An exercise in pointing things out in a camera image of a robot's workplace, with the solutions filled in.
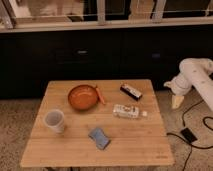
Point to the orange ceramic bowl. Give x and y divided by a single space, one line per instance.
83 97

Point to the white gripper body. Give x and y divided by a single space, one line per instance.
179 85

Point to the white plastic cup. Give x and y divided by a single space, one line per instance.
54 119

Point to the wooden table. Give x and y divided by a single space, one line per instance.
133 142

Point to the blue sponge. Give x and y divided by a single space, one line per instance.
100 139

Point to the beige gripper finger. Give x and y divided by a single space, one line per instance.
177 101

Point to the clear plastic bottle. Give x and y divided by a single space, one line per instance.
128 111

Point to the dark cabinet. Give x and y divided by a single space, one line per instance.
30 60

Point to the black power adapter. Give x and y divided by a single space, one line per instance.
188 135

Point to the orange carrot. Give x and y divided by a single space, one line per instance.
101 98

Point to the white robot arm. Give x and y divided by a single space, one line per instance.
194 72

